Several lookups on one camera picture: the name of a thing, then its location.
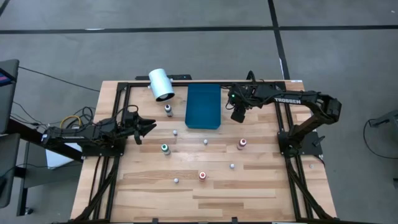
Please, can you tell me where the yellow coiled cable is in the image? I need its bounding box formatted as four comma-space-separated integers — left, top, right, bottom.
59, 114, 82, 129

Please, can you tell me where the long black floor cable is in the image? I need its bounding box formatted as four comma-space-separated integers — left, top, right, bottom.
18, 66, 101, 93

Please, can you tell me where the black floor cable loop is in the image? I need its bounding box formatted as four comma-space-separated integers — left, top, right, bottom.
363, 118, 398, 160

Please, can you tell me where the black desk beam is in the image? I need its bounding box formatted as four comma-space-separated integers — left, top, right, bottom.
6, 118, 83, 162

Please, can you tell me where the grey floor device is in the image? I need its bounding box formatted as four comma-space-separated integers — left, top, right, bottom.
369, 108, 398, 128

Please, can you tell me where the dark grey desk panel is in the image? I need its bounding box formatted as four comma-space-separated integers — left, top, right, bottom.
0, 133, 21, 209

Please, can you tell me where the blue plastic bin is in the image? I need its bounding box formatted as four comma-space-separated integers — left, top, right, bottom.
185, 83, 222, 130

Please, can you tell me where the white spot lamp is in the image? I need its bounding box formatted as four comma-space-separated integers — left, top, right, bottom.
148, 68, 175, 103

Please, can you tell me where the black aluminium table frame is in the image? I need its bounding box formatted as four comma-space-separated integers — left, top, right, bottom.
73, 80, 335, 224

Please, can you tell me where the dark grey monitor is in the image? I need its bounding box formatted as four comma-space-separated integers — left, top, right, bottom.
0, 58, 20, 134

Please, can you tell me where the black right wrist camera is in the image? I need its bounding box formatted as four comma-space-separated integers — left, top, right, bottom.
230, 105, 248, 124

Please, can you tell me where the black power strip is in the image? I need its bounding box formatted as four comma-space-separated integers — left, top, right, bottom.
136, 74, 192, 81

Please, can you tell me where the white paper sheet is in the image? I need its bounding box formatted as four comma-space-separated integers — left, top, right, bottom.
45, 142, 83, 169

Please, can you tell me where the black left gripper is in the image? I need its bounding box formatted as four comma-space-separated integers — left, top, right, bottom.
123, 111, 157, 146

